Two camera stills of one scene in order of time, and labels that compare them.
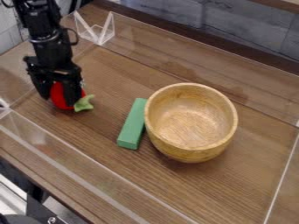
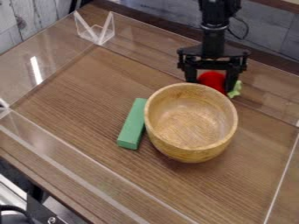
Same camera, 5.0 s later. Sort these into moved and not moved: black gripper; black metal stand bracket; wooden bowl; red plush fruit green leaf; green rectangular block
Moved: black gripper; red plush fruit green leaf
Not moved: green rectangular block; black metal stand bracket; wooden bowl
